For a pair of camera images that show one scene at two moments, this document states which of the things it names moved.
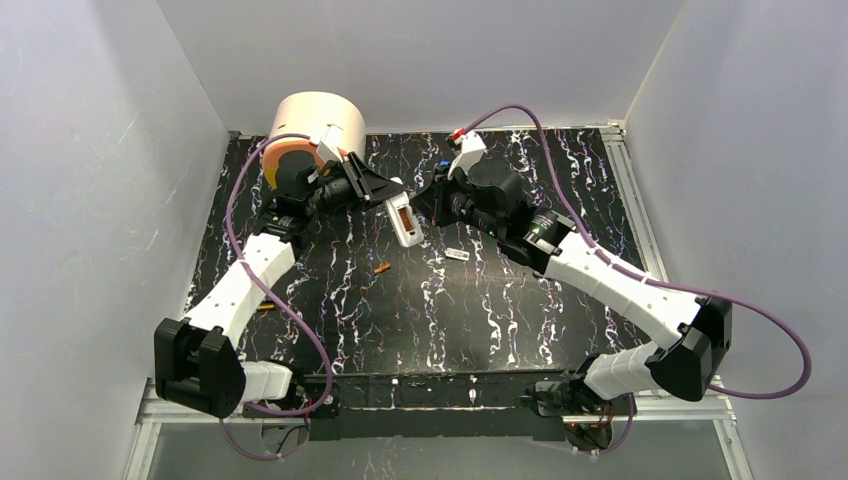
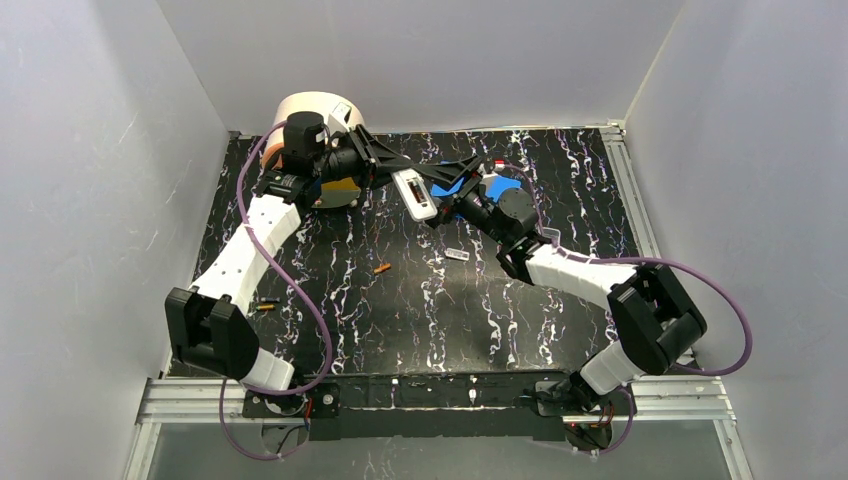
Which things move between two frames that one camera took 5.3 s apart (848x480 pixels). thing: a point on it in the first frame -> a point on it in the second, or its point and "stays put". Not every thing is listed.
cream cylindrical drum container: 318,115 stays put
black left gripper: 361,176 -> 361,153
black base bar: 437,404 stays put
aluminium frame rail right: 614,134 stays put
